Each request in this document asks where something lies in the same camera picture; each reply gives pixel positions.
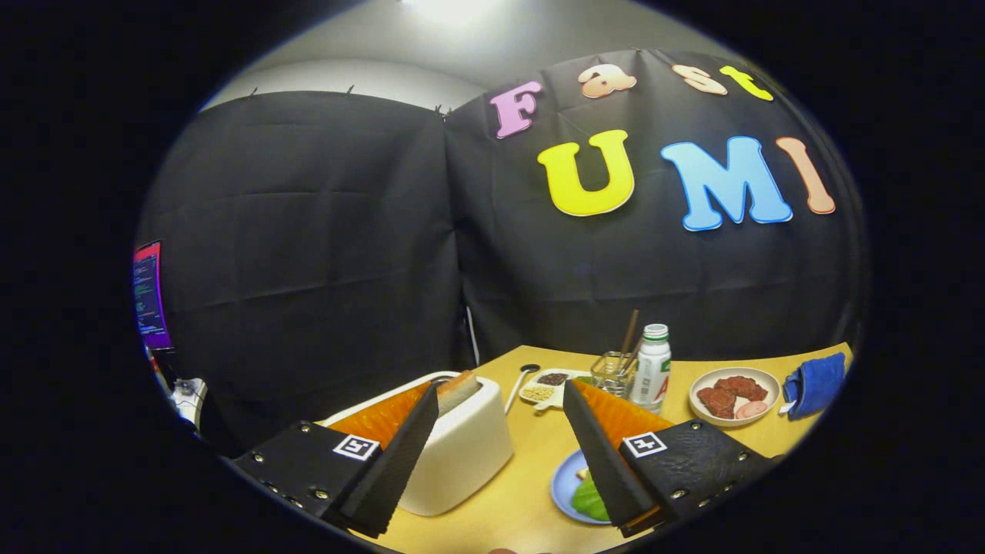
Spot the metal wire chopstick holder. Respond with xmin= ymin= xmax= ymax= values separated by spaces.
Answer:
xmin=590 ymin=351 xmax=639 ymax=399

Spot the white toaster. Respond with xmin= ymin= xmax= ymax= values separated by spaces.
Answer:
xmin=319 ymin=371 xmax=515 ymax=517

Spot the green lettuce leaf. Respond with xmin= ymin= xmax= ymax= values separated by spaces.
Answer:
xmin=571 ymin=477 xmax=613 ymax=522

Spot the beige plate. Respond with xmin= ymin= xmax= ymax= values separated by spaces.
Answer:
xmin=689 ymin=366 xmax=782 ymax=428

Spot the white bottle green cap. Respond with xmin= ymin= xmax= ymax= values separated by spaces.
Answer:
xmin=629 ymin=324 xmax=672 ymax=415

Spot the blue towel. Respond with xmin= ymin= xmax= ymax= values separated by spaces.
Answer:
xmin=779 ymin=352 xmax=847 ymax=420

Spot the toasted bread slice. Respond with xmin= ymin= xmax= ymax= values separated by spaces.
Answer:
xmin=437 ymin=370 xmax=483 ymax=418

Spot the blue plate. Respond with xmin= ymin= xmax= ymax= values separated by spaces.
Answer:
xmin=550 ymin=449 xmax=616 ymax=526

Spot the brown meat piece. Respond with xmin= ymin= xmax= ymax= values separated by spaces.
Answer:
xmin=696 ymin=386 xmax=737 ymax=420
xmin=714 ymin=375 xmax=769 ymax=402

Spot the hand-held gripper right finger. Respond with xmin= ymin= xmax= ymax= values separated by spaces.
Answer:
xmin=560 ymin=379 xmax=773 ymax=539

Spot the computer monitor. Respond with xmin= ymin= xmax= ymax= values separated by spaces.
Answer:
xmin=131 ymin=240 xmax=173 ymax=352

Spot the white object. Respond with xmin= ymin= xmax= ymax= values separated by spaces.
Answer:
xmin=171 ymin=377 xmax=207 ymax=430

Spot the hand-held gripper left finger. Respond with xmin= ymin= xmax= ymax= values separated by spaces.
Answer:
xmin=231 ymin=382 xmax=443 ymax=539

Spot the black backdrop cloth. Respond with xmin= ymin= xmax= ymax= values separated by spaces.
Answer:
xmin=135 ymin=48 xmax=866 ymax=455

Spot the white divided condiment dish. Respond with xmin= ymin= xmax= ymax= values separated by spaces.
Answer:
xmin=518 ymin=368 xmax=593 ymax=411

